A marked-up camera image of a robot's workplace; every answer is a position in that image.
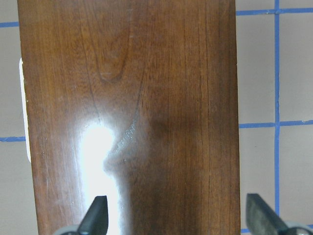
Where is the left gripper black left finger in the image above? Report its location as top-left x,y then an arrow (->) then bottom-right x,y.
77,196 -> 109,235

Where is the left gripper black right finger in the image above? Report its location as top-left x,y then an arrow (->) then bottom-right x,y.
246,193 -> 289,235

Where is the white drawer handle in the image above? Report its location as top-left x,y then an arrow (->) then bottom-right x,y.
19,58 -> 31,163

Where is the brown wooden drawer cabinet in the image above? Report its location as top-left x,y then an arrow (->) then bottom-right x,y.
18,0 -> 241,235

